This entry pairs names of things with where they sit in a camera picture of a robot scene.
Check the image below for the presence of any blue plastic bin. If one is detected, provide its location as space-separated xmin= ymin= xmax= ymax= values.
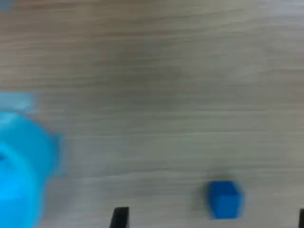
xmin=0 ymin=111 xmax=64 ymax=228

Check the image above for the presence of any blue cube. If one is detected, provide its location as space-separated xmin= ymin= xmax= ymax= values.
xmin=206 ymin=180 xmax=245 ymax=220

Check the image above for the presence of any pale blue tape patch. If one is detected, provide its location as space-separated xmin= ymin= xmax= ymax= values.
xmin=0 ymin=93 xmax=38 ymax=114

